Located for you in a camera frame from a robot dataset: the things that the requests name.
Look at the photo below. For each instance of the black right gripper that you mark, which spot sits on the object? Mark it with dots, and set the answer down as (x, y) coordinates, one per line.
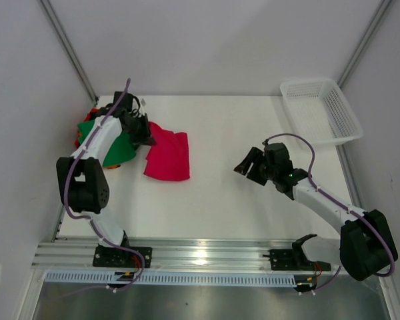
(258, 167)

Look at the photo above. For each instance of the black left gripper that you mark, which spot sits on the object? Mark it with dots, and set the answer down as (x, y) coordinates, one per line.
(145, 138)

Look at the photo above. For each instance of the crimson t shirt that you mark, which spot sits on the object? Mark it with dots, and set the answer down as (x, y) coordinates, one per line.
(168, 159)

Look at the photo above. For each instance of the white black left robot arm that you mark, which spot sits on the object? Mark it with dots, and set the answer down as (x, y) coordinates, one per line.
(114, 134)

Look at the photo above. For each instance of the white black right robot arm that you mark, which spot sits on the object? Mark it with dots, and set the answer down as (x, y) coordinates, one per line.
(365, 245)

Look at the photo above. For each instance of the green folded t shirt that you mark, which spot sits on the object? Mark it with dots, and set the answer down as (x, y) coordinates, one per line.
(122, 150)

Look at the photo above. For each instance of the red folded t shirt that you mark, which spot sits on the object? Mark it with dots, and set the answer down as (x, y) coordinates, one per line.
(84, 127)

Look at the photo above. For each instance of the white plastic basket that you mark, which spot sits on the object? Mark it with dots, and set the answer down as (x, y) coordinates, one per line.
(319, 112)

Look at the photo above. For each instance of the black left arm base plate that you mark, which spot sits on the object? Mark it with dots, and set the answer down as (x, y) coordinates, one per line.
(115, 258)

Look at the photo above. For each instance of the left aluminium corner post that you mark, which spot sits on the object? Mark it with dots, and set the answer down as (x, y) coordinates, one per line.
(67, 47)

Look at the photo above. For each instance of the aluminium corner post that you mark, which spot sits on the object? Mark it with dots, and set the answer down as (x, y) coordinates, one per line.
(365, 41)
(67, 47)

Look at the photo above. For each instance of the aluminium front rail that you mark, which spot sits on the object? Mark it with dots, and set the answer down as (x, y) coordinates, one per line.
(169, 255)

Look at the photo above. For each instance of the white slotted cable duct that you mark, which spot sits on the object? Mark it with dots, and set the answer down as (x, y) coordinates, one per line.
(174, 278)

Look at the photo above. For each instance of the right aluminium corner post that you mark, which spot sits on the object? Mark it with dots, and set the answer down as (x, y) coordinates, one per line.
(365, 41)

